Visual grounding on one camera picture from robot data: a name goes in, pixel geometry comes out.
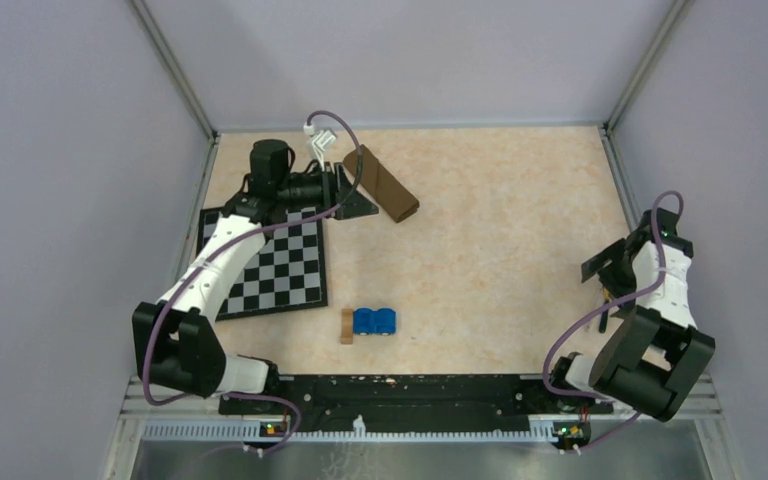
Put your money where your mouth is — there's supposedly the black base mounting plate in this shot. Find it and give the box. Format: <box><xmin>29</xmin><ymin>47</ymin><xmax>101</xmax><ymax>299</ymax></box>
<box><xmin>219</xmin><ymin>374</ymin><xmax>613</xmax><ymax>433</ymax></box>

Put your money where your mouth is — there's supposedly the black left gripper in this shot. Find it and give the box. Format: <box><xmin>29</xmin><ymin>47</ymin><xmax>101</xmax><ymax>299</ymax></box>
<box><xmin>277</xmin><ymin>161</ymin><xmax>378</xmax><ymax>220</ymax></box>

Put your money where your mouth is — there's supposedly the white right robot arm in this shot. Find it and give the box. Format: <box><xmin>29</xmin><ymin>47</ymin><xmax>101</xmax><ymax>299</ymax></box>
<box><xmin>544</xmin><ymin>208</ymin><xmax>716</xmax><ymax>422</ymax></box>

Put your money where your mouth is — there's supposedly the aluminium frame rail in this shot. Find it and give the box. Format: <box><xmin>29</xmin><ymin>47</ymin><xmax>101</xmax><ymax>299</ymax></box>
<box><xmin>127</xmin><ymin>1</ymin><xmax>723</xmax><ymax>421</ymax></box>

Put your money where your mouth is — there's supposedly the small wooden block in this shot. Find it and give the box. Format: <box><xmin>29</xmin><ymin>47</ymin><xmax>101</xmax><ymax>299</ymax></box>
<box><xmin>339</xmin><ymin>308</ymin><xmax>354</xmax><ymax>345</ymax></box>

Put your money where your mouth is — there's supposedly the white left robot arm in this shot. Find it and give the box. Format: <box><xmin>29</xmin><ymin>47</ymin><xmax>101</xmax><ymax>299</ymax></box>
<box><xmin>132</xmin><ymin>130</ymin><xmax>377</xmax><ymax>414</ymax></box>

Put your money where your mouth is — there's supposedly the black white checkerboard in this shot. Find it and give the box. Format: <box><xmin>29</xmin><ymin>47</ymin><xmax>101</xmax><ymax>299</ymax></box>
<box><xmin>217</xmin><ymin>221</ymin><xmax>328</xmax><ymax>321</ymax></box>

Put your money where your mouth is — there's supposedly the brown cloth napkin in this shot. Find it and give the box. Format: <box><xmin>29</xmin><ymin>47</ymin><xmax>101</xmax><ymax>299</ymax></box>
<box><xmin>343</xmin><ymin>145</ymin><xmax>420</xmax><ymax>223</ymax></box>

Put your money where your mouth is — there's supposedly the white cable duct strip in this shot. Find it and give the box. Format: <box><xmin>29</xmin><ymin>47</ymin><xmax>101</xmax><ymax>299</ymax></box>
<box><xmin>142</xmin><ymin>420</ymin><xmax>557</xmax><ymax>443</ymax></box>

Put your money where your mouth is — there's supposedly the blue toy car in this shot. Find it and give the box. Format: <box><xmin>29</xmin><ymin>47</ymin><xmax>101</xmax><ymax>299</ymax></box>
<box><xmin>352</xmin><ymin>308</ymin><xmax>397</xmax><ymax>336</ymax></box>

